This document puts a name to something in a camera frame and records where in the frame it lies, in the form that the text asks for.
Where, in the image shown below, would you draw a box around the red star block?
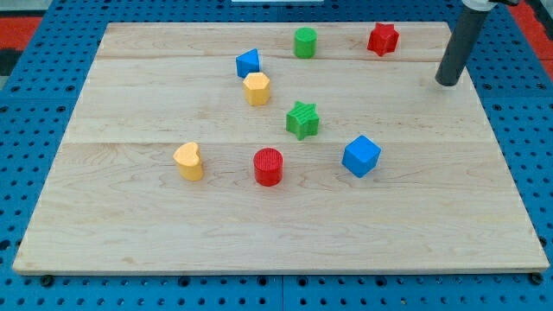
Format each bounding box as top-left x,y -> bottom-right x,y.
366,22 -> 399,56

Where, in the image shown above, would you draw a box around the blue cube block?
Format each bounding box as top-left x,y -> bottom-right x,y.
341,135 -> 381,178

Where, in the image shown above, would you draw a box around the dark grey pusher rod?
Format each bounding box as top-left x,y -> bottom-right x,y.
435,5 -> 489,86

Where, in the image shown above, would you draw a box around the yellow hexagon block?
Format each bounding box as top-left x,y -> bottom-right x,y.
243,72 -> 270,106

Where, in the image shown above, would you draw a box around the blue triangle block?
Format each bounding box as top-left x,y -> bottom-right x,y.
235,48 -> 261,78

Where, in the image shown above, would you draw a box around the red cylinder block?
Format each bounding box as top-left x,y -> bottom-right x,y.
253,148 -> 283,187

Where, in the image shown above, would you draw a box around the green star block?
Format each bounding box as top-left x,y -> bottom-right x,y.
286,101 -> 320,141

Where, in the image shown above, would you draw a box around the wooden board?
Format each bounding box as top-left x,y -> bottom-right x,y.
13,22 -> 550,276

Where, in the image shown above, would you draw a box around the green cylinder block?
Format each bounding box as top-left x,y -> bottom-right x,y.
293,27 -> 317,59

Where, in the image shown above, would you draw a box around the yellow heart block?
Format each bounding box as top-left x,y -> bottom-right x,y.
173,142 -> 204,181

